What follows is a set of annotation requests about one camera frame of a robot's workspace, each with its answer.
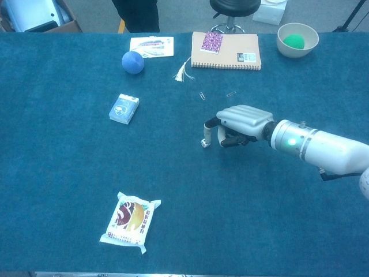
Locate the patterned bookmark card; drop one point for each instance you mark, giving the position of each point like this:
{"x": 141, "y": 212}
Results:
{"x": 212, "y": 42}

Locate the white die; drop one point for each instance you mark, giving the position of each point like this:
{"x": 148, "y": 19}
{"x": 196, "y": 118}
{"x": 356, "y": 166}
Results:
{"x": 205, "y": 143}

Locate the person in black trousers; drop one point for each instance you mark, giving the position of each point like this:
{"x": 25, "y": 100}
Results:
{"x": 138, "y": 14}

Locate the white box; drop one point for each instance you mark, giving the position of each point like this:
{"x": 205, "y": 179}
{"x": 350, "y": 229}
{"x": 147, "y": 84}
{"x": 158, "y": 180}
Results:
{"x": 269, "y": 14}

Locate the small pale blue pack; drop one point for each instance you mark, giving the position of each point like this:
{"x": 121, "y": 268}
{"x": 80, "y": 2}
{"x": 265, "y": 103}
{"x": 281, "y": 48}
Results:
{"x": 124, "y": 109}

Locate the white snack packet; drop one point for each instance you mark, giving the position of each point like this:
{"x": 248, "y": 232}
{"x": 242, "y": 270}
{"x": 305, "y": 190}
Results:
{"x": 129, "y": 220}

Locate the green ball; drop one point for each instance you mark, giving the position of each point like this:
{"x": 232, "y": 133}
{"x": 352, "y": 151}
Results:
{"x": 294, "y": 41}

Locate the cardboard box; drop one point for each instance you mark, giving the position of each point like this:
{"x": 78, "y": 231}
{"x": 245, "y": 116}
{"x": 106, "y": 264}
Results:
{"x": 70, "y": 27}

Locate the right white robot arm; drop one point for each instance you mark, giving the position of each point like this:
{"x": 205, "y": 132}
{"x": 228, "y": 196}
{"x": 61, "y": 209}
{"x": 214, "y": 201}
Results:
{"x": 325, "y": 145}

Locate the spiral-bound notebook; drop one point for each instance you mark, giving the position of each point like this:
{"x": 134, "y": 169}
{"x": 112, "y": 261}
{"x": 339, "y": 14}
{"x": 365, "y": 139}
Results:
{"x": 230, "y": 56}

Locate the metal paperclip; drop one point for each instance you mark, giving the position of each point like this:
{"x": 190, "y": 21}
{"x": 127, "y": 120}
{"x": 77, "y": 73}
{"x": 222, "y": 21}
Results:
{"x": 231, "y": 94}
{"x": 202, "y": 96}

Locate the black stool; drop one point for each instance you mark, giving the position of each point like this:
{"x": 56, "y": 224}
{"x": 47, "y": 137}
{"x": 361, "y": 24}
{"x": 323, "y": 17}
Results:
{"x": 233, "y": 5}

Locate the grey device in box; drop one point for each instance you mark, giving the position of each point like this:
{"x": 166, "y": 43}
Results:
{"x": 29, "y": 14}

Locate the beige bowl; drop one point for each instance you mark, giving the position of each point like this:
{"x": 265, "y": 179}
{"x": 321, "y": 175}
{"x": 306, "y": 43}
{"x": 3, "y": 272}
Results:
{"x": 294, "y": 53}

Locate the white illustrated postcard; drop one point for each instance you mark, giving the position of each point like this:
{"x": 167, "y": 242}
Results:
{"x": 155, "y": 46}

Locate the teal table cloth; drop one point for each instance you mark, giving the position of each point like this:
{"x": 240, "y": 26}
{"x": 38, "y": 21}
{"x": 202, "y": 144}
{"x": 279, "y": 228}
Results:
{"x": 72, "y": 161}

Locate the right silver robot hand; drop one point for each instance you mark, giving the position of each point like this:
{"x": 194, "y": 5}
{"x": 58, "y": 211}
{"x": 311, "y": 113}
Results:
{"x": 245, "y": 118}

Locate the black tripod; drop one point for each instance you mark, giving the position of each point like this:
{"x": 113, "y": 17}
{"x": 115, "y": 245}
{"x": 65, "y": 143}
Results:
{"x": 343, "y": 28}

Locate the white tassel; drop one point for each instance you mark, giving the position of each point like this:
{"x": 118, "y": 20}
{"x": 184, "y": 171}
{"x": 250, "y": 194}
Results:
{"x": 180, "y": 75}

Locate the bluish foam ball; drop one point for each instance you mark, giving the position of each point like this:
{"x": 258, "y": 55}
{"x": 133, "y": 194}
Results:
{"x": 132, "y": 62}

